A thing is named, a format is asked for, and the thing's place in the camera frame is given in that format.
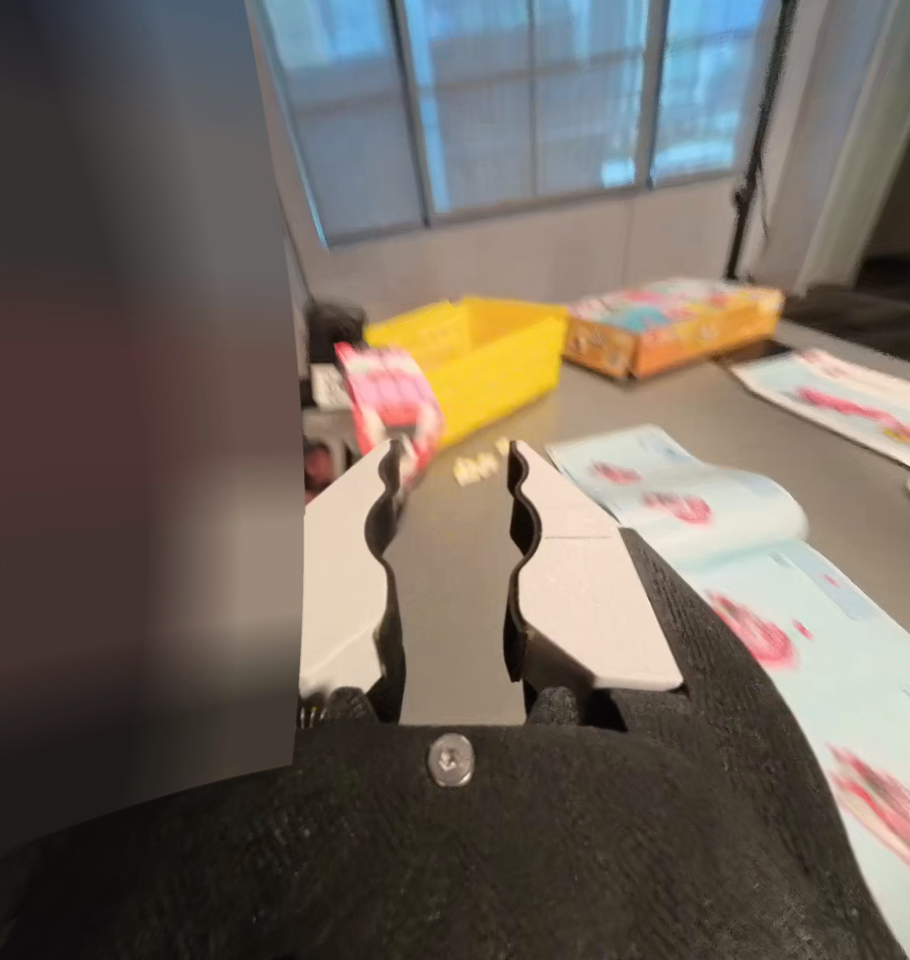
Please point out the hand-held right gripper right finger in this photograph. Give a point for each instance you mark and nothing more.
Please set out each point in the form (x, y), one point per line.
(582, 592)

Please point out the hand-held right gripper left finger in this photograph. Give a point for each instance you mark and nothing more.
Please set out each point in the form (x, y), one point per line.
(335, 570)

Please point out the small pale yellow toy bricks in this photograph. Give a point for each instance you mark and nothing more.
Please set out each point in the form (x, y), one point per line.
(479, 466)

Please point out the pink printed small box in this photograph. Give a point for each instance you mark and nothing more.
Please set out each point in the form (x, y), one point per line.
(391, 405)

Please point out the open pale blue instruction booklet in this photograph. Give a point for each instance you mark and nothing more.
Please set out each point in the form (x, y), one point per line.
(770, 592)

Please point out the yellow plastic bin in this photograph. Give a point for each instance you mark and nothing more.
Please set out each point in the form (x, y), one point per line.
(474, 364)

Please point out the orange printed cardboard box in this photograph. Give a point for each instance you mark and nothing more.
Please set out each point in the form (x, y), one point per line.
(672, 326)

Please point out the pale blue instruction sheet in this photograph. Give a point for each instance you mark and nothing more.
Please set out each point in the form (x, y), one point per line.
(845, 401)

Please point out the black stand pole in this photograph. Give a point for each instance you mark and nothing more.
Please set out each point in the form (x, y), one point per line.
(755, 142)

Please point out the window with grey frame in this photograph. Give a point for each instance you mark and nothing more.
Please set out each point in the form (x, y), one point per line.
(515, 105)

